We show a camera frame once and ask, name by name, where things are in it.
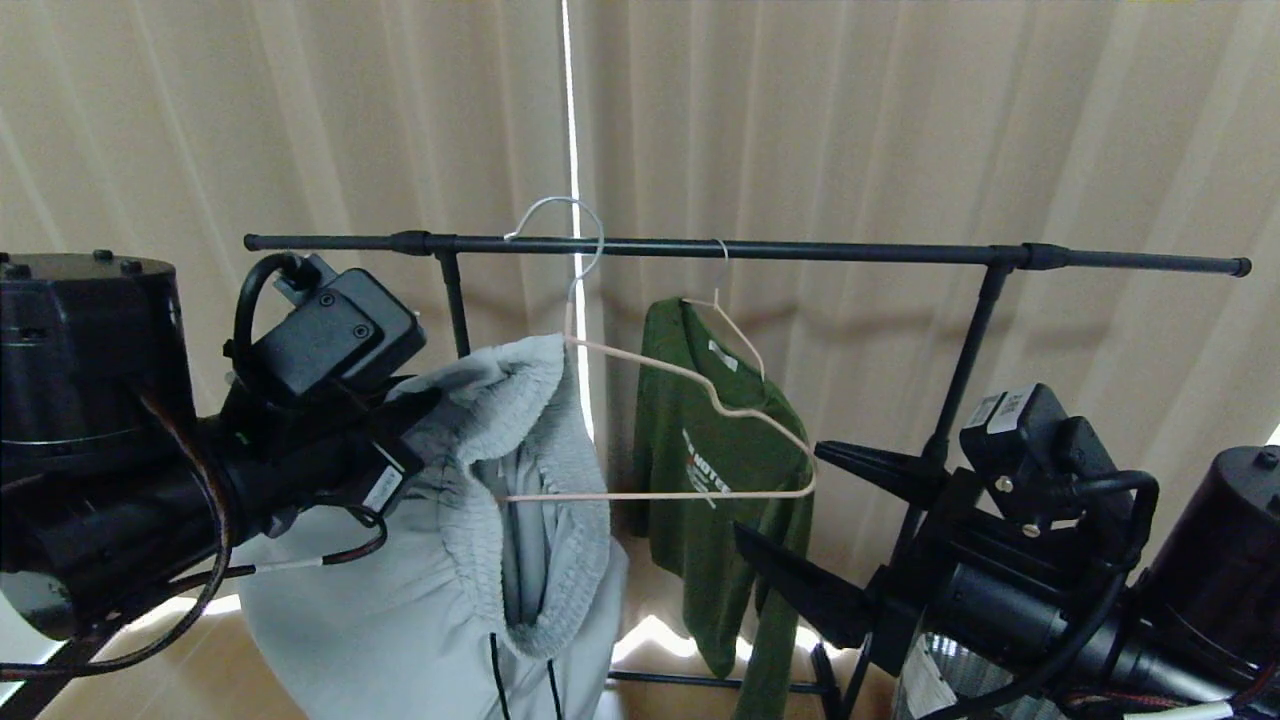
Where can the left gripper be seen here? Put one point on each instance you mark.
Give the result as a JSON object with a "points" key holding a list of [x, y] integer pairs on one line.
{"points": [[300, 480]]}

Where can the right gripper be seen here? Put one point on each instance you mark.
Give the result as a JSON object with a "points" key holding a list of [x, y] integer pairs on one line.
{"points": [[1000, 610]]}

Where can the green printed shirt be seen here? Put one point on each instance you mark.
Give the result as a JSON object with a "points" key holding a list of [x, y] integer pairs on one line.
{"points": [[700, 540]]}

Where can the pink clothes hanger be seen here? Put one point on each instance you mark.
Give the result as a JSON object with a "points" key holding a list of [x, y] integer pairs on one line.
{"points": [[700, 494], [745, 340]]}

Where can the pale grey shorts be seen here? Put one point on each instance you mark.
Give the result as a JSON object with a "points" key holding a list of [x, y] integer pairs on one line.
{"points": [[400, 620]]}

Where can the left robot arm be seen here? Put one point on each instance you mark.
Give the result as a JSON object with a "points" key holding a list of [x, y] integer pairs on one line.
{"points": [[80, 400]]}

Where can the white laundry basket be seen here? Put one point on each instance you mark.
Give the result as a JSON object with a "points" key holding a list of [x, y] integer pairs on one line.
{"points": [[930, 690]]}

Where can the black clothes rack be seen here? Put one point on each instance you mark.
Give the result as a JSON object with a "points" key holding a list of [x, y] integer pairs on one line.
{"points": [[800, 249]]}

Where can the window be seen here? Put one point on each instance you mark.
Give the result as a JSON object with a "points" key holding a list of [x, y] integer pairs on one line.
{"points": [[25, 650]]}

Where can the beige curtain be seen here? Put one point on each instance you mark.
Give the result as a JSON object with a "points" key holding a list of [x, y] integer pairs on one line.
{"points": [[900, 120]]}

